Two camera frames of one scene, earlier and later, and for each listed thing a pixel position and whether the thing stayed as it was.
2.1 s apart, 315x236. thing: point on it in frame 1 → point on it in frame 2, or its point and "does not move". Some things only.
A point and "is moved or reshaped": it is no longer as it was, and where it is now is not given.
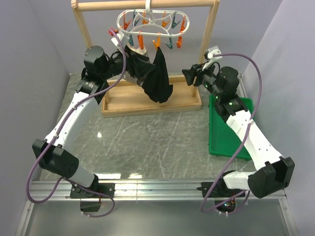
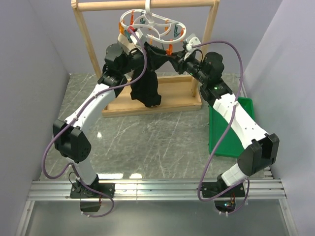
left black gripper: (121, 54) does not move
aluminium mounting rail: (144, 190) does not move
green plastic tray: (224, 140) does not move
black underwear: (157, 85) → (145, 90)
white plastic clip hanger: (165, 23) is moved or reshaped
